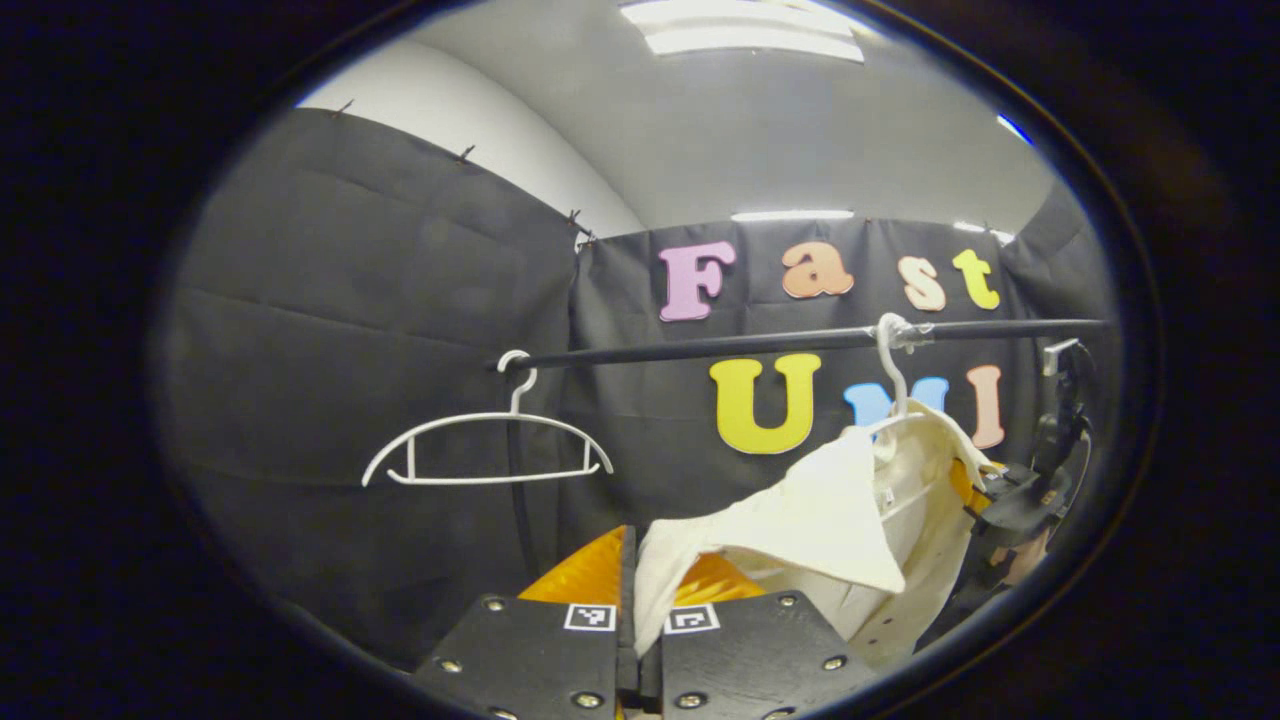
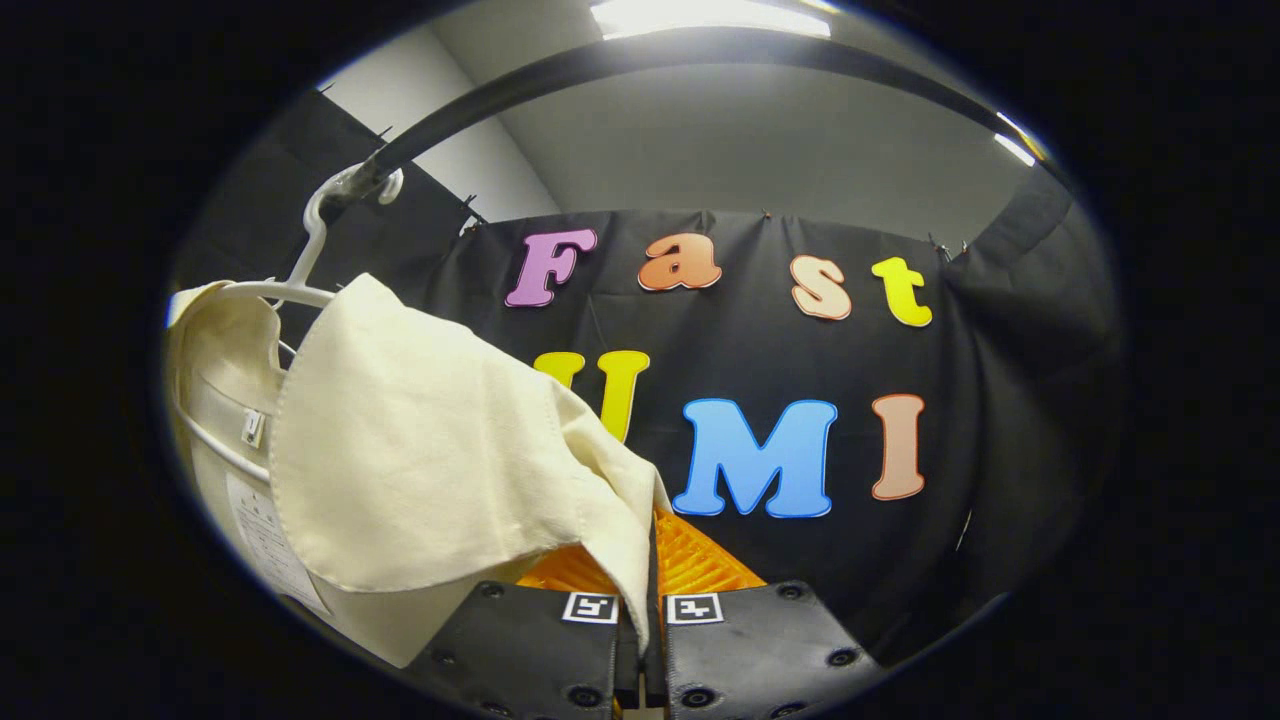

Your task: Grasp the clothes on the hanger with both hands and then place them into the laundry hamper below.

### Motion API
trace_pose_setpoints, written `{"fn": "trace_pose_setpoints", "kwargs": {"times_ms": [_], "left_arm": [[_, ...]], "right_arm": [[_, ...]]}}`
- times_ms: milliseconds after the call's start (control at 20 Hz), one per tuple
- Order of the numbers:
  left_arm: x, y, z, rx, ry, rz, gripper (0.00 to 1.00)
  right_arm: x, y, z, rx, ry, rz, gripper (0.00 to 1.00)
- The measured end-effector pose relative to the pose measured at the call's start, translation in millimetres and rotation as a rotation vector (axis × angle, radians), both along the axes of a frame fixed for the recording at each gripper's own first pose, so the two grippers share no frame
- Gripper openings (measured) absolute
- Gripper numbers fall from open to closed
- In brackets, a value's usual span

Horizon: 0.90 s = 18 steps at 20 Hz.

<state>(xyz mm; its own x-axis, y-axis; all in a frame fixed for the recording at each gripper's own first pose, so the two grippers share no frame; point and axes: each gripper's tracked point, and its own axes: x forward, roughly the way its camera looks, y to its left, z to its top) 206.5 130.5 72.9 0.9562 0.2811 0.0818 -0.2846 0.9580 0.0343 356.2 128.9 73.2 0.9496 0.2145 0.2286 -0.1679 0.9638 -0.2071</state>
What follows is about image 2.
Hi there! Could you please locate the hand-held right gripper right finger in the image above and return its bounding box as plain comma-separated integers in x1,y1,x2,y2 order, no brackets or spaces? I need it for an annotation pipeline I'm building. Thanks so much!
645,505,889,720

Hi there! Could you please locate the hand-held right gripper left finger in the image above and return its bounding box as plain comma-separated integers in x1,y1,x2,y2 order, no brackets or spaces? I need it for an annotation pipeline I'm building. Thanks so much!
400,545,641,720

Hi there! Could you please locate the cream collared shirt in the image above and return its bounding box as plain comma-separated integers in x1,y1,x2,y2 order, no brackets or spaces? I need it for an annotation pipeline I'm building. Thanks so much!
165,272,673,669

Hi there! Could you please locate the white plastic hanger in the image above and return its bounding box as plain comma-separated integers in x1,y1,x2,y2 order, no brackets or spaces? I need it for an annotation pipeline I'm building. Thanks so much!
178,165,406,483

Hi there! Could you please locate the black metal clothes rack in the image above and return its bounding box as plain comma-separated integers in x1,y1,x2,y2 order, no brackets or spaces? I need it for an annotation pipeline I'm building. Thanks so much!
318,28,1056,223

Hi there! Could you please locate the small ceiling light panel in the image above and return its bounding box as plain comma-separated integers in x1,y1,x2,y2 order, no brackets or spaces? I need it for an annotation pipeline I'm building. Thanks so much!
993,110,1046,168

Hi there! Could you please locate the long ceiling light panel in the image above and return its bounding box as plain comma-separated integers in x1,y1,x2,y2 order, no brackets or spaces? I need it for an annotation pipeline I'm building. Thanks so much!
590,0,833,41

